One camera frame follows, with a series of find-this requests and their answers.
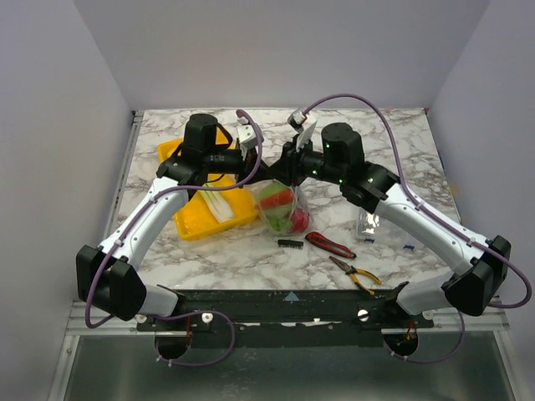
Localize white celery toy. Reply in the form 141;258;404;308
200;190;235;223

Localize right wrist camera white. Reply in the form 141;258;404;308
288;109;317;150

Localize red black utility knife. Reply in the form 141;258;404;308
305;231;356;259

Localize clear zip top bag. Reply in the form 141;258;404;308
249;180;312;236

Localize green cabbage toy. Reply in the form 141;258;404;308
257;181;293;234

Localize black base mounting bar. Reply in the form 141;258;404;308
136;289;436;358

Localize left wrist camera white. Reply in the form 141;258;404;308
236;117;258;150

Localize red apple toy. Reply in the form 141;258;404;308
290;208;310;233

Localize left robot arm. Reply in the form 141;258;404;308
76;161;260;330

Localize clear small plastic box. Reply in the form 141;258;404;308
355;209;409;246

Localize yellow plastic tray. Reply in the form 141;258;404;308
156;137;260;242

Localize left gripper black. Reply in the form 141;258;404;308
205;143;273;189

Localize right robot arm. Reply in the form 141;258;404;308
279;118;511;327

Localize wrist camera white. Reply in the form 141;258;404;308
236;117;258;150
288;109;317;150

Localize yellow handled pliers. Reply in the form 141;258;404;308
329;256;382;296

